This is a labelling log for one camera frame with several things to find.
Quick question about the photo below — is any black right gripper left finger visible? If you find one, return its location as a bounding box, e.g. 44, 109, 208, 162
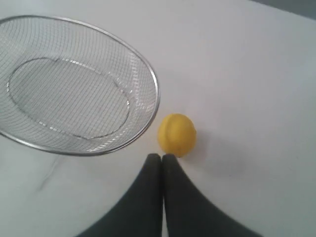
79, 154, 161, 237

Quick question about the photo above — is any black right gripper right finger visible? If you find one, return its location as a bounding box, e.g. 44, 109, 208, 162
162, 154, 257, 237

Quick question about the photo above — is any yellow lemon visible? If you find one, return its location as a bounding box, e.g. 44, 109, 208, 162
157, 114, 197, 158

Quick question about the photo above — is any metal wire mesh basket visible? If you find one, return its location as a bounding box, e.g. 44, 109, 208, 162
0, 15, 160, 157

